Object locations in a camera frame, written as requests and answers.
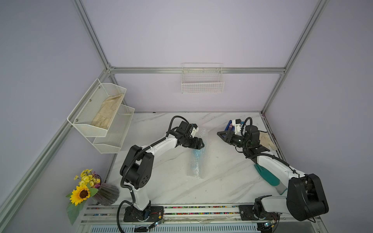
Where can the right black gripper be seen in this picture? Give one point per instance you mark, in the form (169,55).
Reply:
(229,136)

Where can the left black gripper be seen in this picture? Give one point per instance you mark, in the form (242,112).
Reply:
(194,145)

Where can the blue plastic wine glass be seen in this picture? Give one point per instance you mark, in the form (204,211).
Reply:
(196,163)

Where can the clear bubble wrap sheet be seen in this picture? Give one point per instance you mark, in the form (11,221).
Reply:
(203,134)

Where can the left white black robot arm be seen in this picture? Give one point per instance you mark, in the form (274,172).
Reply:
(137,167)

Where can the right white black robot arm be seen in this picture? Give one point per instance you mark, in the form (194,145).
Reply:
(299,194)

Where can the blue tape dispenser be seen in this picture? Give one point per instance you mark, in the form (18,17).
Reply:
(230,126)

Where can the white cotton work glove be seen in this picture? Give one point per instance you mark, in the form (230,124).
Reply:
(266,141)

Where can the green rubber glove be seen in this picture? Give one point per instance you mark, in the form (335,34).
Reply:
(271,179)

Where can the beige glove in shelf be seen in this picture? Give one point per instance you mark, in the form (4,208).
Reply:
(107,112)

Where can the white two-tier mesh shelf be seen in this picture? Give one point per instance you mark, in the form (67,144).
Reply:
(104,141)

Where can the artificial sunflower bouquet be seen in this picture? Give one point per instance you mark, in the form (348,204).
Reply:
(88,186)

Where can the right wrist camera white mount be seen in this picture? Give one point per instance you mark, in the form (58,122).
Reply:
(236,125)

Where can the white wire wall basket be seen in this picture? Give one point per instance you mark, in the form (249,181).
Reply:
(202,78)

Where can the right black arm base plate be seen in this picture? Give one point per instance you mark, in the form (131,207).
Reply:
(254,213)

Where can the aluminium front rail frame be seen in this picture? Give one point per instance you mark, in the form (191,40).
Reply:
(196,218)

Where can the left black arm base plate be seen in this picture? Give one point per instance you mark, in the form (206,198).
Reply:
(150,214)

